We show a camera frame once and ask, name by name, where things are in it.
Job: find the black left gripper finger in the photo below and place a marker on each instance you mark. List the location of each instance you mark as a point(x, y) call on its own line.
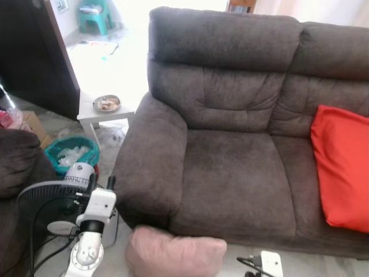
point(91, 182)
point(111, 183)

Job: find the pink plush pillow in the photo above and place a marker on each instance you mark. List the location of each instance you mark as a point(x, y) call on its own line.
point(173, 254)

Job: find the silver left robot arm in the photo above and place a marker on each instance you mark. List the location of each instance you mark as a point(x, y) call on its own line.
point(86, 254)

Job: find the red pillow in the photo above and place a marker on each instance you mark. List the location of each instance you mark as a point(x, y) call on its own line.
point(343, 167)

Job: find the dark brown fabric sofa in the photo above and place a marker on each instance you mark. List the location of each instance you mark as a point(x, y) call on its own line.
point(230, 167)

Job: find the pale floor mat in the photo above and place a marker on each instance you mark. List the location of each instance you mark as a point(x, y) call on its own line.
point(98, 48)

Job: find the green plastic basket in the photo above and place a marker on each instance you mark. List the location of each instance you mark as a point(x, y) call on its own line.
point(57, 149)

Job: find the white side table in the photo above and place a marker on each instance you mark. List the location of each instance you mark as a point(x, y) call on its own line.
point(86, 112)

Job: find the dark brown armchair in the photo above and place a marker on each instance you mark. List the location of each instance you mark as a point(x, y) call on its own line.
point(17, 173)

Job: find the metal plate with food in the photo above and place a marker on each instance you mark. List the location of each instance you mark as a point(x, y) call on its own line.
point(106, 103)

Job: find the cardboard box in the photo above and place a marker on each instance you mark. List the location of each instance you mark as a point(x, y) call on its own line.
point(34, 124)

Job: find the clear plastic bag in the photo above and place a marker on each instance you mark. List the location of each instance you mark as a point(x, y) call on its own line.
point(10, 118)

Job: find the dark wooden door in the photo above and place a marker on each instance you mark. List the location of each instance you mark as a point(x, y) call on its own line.
point(31, 55)

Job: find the green plastic stool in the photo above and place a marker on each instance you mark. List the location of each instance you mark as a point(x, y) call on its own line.
point(95, 20)

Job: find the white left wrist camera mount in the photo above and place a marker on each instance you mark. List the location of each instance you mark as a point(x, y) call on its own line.
point(99, 206)

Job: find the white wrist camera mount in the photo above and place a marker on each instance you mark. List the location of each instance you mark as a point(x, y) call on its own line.
point(99, 206)
point(272, 264)

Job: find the black pedestal fan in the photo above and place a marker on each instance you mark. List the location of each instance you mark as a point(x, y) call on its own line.
point(46, 205)

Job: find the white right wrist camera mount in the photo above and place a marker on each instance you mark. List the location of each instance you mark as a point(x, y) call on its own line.
point(272, 264)

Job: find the white wall switch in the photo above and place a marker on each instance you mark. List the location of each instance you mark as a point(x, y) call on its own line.
point(61, 4)

